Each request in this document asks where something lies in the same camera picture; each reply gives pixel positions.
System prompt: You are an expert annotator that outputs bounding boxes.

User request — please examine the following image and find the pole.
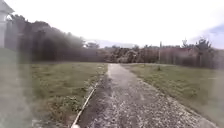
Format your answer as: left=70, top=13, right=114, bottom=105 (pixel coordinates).
left=158, top=41, right=163, bottom=65

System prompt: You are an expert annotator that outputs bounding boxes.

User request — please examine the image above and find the row of trees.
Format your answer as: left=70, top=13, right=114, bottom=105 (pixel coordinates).
left=6, top=14, right=224, bottom=70

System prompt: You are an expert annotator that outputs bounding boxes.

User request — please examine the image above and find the white building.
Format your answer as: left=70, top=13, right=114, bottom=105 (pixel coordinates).
left=0, top=0, right=16, bottom=50

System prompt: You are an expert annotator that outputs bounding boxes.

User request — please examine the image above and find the grey gravel path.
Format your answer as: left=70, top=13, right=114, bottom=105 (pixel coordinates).
left=75, top=63, right=219, bottom=128

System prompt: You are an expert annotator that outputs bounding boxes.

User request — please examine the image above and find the thin pale pipe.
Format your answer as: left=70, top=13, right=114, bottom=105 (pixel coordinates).
left=70, top=79, right=101, bottom=128

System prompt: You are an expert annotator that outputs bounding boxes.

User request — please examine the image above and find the grass field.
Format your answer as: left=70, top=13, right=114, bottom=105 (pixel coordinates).
left=121, top=62, right=224, bottom=127
left=0, top=60, right=109, bottom=128

